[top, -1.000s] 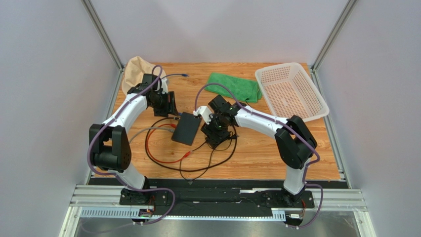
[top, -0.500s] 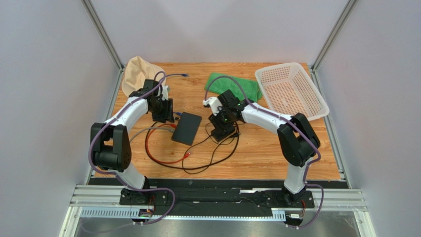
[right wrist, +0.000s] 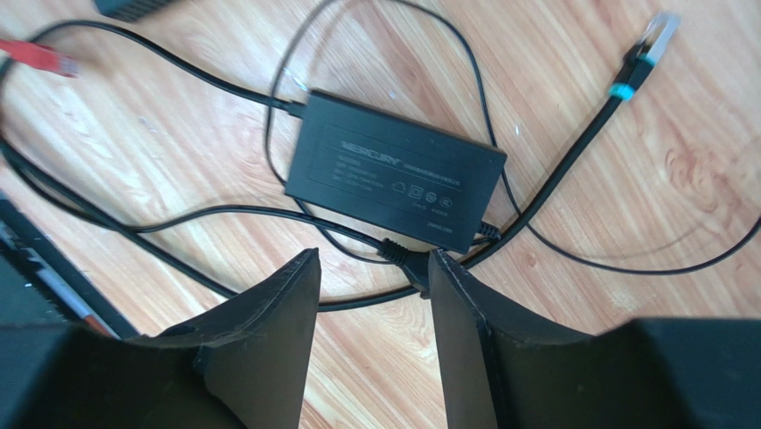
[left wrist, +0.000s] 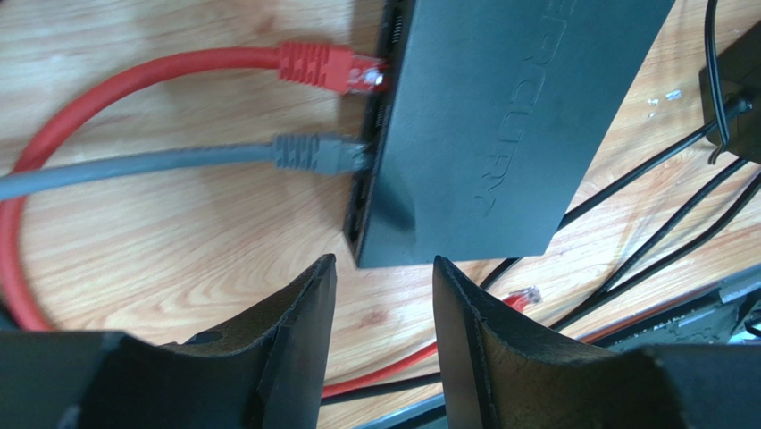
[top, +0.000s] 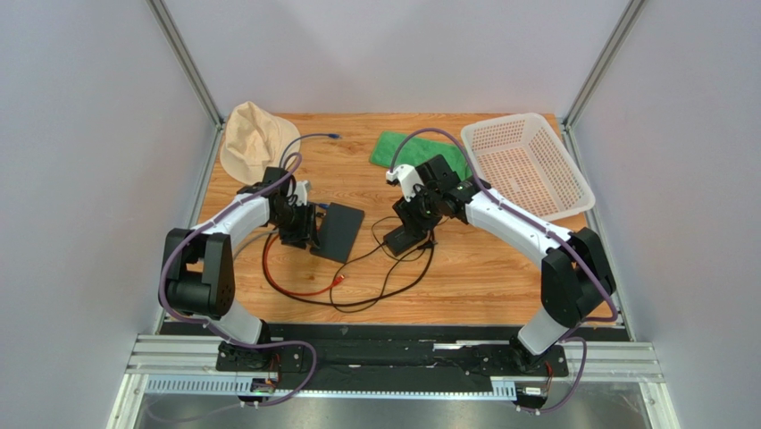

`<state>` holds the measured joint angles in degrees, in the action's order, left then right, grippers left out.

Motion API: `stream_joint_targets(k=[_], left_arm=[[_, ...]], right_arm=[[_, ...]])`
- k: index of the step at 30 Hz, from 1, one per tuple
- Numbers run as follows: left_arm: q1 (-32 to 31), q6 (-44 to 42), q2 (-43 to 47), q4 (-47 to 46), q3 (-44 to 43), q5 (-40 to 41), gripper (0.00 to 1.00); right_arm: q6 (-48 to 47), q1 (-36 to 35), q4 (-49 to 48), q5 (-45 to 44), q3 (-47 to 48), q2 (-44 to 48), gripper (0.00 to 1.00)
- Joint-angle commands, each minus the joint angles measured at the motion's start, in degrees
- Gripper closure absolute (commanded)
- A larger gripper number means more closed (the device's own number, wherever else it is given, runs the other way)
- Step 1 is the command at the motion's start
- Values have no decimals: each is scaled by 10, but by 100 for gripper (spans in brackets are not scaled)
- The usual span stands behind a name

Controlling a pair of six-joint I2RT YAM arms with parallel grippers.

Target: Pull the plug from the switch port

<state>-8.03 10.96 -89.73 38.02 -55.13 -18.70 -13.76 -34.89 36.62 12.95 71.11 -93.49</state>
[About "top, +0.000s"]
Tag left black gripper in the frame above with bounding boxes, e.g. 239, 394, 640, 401
271, 201, 322, 250

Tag black network switch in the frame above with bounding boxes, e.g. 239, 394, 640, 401
310, 203, 365, 264

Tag blue ethernet cable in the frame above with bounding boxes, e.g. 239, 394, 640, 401
278, 132, 343, 211

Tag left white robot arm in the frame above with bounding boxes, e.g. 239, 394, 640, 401
158, 167, 320, 349

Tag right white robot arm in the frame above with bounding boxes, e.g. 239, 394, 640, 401
386, 156, 616, 364

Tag black power adapter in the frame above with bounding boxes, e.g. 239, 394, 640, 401
383, 225, 428, 257

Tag green cloth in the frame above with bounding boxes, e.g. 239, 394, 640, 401
369, 130, 471, 179

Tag beige bucket hat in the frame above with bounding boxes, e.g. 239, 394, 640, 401
219, 101, 301, 185

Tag white plastic basket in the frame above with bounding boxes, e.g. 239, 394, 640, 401
461, 113, 596, 222

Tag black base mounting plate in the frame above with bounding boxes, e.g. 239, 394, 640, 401
160, 321, 631, 397

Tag thin black power cord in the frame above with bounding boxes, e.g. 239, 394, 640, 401
328, 214, 439, 315

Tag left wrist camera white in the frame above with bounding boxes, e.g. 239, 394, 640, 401
292, 181, 312, 206

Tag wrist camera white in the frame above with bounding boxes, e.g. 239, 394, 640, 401
386, 164, 422, 202
292, 181, 312, 206

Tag grey ethernet cable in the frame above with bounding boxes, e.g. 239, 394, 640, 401
232, 231, 278, 260

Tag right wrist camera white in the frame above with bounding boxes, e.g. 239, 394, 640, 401
386, 164, 422, 202

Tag black braided ethernet cable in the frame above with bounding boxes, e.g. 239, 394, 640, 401
263, 231, 437, 309

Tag red ethernet cable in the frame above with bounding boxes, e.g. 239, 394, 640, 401
261, 234, 349, 298

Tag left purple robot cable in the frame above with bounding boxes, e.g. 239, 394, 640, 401
157, 151, 319, 408

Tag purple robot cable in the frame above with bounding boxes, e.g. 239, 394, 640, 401
387, 127, 620, 414
157, 151, 319, 408

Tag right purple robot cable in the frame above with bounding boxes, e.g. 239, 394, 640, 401
387, 127, 620, 414

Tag aluminium frame rail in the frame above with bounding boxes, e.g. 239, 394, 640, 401
109, 324, 680, 428

